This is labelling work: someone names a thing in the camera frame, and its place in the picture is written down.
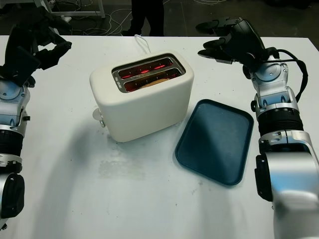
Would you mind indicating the dark blue plastic tray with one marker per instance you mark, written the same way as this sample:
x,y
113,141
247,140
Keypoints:
x,y
214,142

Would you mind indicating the browned toast slice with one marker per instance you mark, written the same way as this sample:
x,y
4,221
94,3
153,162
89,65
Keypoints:
x,y
152,83

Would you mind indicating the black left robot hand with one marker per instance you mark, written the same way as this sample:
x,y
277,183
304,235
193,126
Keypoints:
x,y
27,37

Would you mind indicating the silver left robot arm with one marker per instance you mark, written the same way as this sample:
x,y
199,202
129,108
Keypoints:
x,y
12,104

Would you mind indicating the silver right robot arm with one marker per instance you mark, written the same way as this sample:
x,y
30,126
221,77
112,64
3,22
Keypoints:
x,y
281,117

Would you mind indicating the white metal table frame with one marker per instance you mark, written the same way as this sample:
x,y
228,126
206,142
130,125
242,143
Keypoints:
x,y
97,10

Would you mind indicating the cream two-slot toaster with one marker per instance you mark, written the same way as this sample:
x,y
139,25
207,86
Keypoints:
x,y
144,109

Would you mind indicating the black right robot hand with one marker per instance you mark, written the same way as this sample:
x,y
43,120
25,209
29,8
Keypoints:
x,y
249,42

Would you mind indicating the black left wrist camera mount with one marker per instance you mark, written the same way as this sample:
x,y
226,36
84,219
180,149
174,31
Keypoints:
x,y
21,64

